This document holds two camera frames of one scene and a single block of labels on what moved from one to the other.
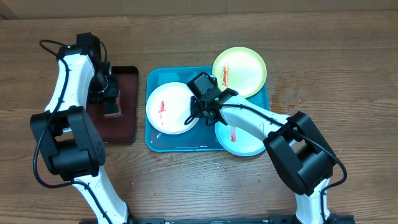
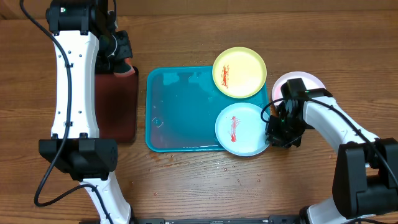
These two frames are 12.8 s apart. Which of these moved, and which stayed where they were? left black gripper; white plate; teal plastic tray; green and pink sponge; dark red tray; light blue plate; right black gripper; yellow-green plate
Moved: right black gripper; green and pink sponge; left black gripper; white plate
Stayed: light blue plate; dark red tray; yellow-green plate; teal plastic tray
